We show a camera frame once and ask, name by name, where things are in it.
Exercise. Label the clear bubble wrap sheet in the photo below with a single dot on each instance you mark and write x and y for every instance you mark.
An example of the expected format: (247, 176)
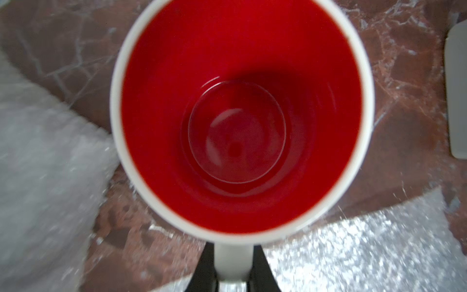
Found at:
(405, 248)
(55, 168)

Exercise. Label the white mug red inside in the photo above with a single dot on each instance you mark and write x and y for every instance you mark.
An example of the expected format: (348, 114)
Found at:
(241, 122)

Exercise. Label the grey tape dispenser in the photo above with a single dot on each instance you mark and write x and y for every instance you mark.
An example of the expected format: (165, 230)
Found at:
(455, 59)

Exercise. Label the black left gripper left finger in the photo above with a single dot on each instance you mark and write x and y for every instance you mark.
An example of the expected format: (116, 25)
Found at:
(204, 278)

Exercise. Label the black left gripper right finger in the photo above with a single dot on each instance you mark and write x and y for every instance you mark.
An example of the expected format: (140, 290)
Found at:
(261, 278)

